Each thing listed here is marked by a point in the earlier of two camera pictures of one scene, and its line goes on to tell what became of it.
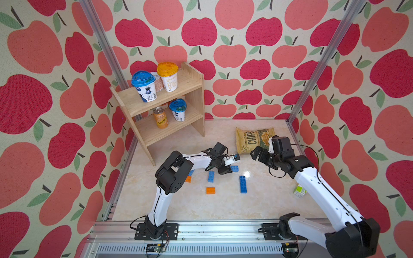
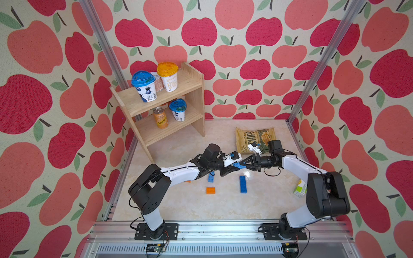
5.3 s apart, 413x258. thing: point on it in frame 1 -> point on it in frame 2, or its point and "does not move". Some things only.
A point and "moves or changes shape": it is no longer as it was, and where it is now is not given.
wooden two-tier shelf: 190,84 does not move
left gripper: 226,170 does not move
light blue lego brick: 235,168 moves or changes shape
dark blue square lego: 243,187 does not move
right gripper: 261,158 -> 252,160
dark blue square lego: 242,180 does not move
